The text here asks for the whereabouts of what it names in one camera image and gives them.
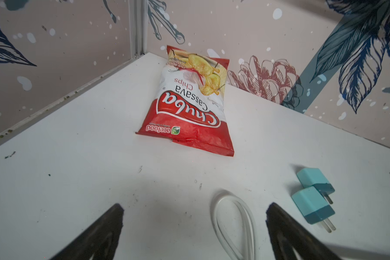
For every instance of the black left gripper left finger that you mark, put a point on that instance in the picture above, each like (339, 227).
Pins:
(99, 241)

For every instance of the teal plug adapter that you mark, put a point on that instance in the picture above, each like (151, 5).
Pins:
(314, 177)
(314, 208)

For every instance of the teal plug adapter far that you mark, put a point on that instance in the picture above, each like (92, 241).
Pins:
(314, 177)

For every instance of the white power cable blue cube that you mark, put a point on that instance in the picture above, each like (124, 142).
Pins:
(234, 226)

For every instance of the red white cassava chips bag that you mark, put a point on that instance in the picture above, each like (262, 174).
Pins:
(189, 106)

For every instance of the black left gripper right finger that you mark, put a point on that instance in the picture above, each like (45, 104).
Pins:
(289, 237)

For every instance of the teal plug adapter near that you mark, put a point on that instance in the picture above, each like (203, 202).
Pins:
(314, 208)

